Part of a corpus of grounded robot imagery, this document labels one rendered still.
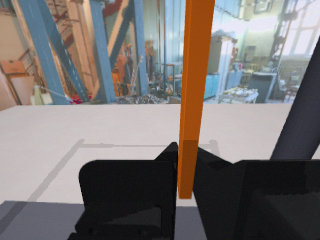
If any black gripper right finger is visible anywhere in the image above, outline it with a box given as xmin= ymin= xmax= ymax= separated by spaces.
xmin=193 ymin=147 xmax=320 ymax=240

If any orange handle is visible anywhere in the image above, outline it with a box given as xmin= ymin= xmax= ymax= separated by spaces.
xmin=177 ymin=0 xmax=215 ymax=199

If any dark grey flat plate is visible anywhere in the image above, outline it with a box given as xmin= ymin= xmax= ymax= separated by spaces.
xmin=0 ymin=35 xmax=320 ymax=240

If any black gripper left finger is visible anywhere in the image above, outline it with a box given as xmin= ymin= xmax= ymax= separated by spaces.
xmin=78 ymin=142 xmax=178 ymax=240

